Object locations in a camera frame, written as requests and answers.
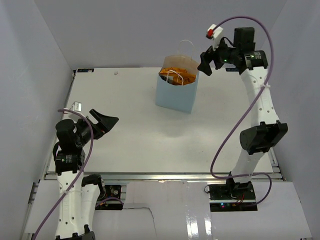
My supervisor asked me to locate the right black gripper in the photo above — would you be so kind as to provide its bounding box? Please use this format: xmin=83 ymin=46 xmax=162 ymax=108
xmin=197 ymin=36 xmax=239 ymax=77

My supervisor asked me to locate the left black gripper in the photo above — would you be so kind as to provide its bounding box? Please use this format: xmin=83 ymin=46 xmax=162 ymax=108
xmin=75 ymin=108 xmax=119 ymax=147

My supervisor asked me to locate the orange Kettle chips bag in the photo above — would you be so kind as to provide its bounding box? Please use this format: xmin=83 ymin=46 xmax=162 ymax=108
xmin=159 ymin=67 xmax=196 ymax=86

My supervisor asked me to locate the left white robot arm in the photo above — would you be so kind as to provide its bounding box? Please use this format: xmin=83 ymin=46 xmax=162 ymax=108
xmin=52 ymin=109 xmax=119 ymax=240

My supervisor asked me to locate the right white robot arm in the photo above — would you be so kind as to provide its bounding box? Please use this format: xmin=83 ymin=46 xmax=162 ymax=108
xmin=197 ymin=24 xmax=288 ymax=200

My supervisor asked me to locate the light blue paper bag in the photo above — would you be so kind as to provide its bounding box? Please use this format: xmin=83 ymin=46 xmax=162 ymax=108
xmin=155 ymin=52 xmax=199 ymax=114

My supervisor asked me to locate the right blue corner label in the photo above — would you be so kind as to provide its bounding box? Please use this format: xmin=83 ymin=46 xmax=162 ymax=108
xmin=225 ymin=67 xmax=239 ymax=72

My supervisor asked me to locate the blue corner label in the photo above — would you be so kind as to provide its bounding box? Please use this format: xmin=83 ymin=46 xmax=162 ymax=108
xmin=225 ymin=67 xmax=239 ymax=72
xmin=77 ymin=68 xmax=95 ymax=73

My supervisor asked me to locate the left blue corner label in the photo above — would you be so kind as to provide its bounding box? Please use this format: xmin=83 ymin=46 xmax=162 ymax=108
xmin=77 ymin=68 xmax=95 ymax=73

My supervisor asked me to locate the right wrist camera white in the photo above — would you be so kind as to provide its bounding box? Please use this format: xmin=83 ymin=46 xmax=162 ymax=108
xmin=206 ymin=24 xmax=224 ymax=50

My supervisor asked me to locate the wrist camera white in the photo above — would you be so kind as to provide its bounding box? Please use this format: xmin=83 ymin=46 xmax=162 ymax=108
xmin=68 ymin=101 xmax=84 ymax=122
xmin=206 ymin=24 xmax=224 ymax=50

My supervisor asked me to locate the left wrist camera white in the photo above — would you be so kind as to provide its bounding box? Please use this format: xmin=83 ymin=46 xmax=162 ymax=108
xmin=68 ymin=101 xmax=84 ymax=122

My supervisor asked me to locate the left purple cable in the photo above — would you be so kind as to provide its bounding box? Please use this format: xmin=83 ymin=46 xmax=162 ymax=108
xmin=32 ymin=108 xmax=124 ymax=240

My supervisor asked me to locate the purple cable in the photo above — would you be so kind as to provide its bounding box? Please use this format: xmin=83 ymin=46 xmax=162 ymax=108
xmin=32 ymin=108 xmax=124 ymax=240
xmin=203 ymin=15 xmax=275 ymax=209

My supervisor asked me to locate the aluminium front rail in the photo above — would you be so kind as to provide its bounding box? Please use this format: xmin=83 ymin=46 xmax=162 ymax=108
xmin=44 ymin=172 xmax=283 ymax=182

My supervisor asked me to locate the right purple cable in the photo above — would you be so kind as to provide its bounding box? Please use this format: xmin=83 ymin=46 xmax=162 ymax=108
xmin=203 ymin=15 xmax=275 ymax=209

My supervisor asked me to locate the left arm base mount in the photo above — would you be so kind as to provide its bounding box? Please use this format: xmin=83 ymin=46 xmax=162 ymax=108
xmin=95 ymin=184 xmax=124 ymax=211

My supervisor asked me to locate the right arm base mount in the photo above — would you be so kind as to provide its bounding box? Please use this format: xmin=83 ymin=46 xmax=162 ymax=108
xmin=203 ymin=184 xmax=258 ymax=213

